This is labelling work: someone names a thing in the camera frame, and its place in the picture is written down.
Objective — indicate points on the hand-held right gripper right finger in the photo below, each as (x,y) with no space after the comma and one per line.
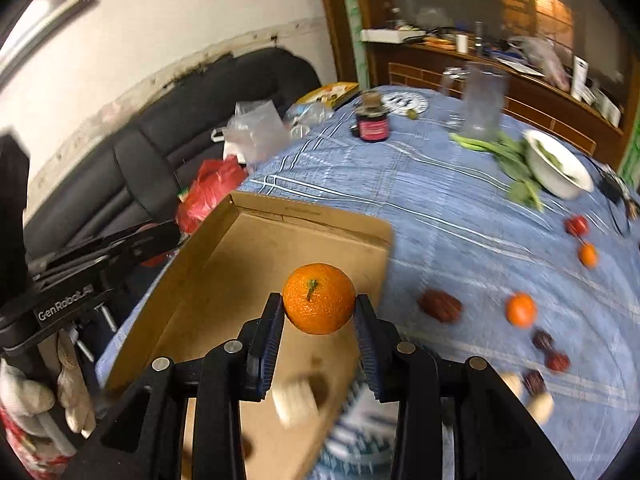
(367,347)

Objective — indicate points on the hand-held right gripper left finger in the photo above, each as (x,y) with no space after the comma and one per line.
(267,345)

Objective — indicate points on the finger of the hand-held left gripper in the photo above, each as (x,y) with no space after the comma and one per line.
(135,260)
(110,246)

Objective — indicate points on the large orange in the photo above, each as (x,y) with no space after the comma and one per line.
(320,297)

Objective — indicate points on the cardboard tray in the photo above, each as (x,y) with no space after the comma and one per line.
(240,260)

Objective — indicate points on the small orange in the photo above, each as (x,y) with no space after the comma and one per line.
(521,310)
(588,255)

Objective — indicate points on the dark red date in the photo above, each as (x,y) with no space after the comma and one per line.
(542,340)

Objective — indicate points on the white cake piece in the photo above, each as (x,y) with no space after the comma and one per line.
(542,406)

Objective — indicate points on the beige plush toy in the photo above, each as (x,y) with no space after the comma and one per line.
(70,390)

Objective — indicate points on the red plastic bag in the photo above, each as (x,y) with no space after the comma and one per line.
(210,190)

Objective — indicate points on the black leather sofa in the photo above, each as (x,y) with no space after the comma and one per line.
(165,125)

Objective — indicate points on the clear plastic bag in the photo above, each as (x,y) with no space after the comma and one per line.
(252,130)

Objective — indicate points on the dark jar with red label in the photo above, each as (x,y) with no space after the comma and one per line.
(372,122)

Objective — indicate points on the green leafy vegetables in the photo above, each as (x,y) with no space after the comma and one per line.
(510,165)

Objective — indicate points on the red tomato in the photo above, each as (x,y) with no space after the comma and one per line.
(576,225)

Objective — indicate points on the printed round plate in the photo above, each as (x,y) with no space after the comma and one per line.
(406,102)

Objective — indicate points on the framed picture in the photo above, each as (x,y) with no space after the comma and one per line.
(45,5)

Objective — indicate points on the yellow box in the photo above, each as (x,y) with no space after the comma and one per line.
(327,92)

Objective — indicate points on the white bowl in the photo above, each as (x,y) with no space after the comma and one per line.
(562,175)

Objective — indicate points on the glass mug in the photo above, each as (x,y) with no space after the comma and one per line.
(482,105)

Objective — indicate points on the black power adapter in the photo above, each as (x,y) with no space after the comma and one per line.
(611,185)

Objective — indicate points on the white flat box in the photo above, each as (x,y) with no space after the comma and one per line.
(390,35)

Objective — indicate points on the translucent plastic bag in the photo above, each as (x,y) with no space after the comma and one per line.
(545,60)

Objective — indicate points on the white tube carton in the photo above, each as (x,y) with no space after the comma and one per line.
(580,77)

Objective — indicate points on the wooden glass cabinet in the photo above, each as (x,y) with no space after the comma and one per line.
(500,15)

